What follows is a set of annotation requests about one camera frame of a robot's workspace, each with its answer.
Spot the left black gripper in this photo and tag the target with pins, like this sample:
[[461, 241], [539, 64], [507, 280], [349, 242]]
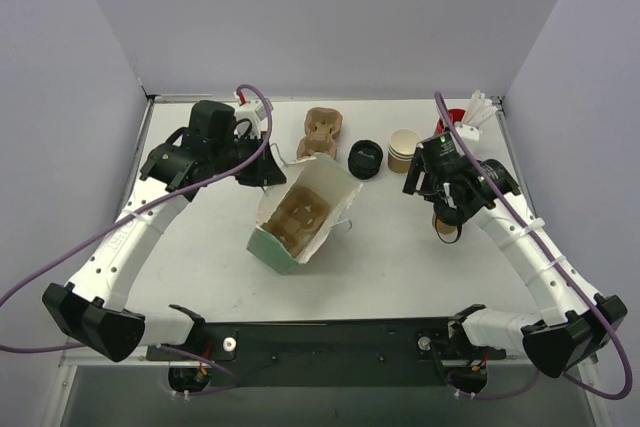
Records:
[[255, 160]]

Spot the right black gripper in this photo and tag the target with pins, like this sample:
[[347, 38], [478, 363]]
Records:
[[417, 175]]

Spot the brown paper coffee cup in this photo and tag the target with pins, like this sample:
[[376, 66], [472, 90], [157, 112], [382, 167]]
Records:
[[446, 233]]

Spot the green paper takeout bag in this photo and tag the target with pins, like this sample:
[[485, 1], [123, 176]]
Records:
[[328, 179]]

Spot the brown cardboard cup carrier stack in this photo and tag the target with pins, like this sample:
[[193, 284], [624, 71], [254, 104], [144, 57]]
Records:
[[322, 127]]

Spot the single brown cardboard cup carrier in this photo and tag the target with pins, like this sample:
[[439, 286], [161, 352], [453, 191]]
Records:
[[297, 219]]

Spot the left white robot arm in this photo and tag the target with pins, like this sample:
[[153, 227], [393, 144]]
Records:
[[219, 141]]

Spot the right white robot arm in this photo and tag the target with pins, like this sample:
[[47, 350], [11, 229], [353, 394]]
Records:
[[573, 317]]

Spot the black coffee lid stack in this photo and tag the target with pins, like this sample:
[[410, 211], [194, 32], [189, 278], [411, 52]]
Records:
[[365, 159]]

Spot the brown paper cup stack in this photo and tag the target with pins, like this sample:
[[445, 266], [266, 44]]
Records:
[[402, 146]]

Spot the red straw holder cup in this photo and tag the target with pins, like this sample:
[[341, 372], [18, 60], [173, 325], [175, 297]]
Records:
[[456, 115]]

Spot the white wrapped straws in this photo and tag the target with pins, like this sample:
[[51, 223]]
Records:
[[479, 109]]

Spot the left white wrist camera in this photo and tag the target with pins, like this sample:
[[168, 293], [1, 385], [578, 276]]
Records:
[[249, 117]]

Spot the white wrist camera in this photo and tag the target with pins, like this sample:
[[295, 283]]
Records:
[[249, 117], [467, 132]]

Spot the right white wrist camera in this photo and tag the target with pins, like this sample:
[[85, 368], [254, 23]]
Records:
[[467, 132]]

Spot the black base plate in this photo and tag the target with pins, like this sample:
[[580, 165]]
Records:
[[403, 352]]

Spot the aluminium front rail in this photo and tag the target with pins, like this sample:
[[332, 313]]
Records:
[[117, 344]]

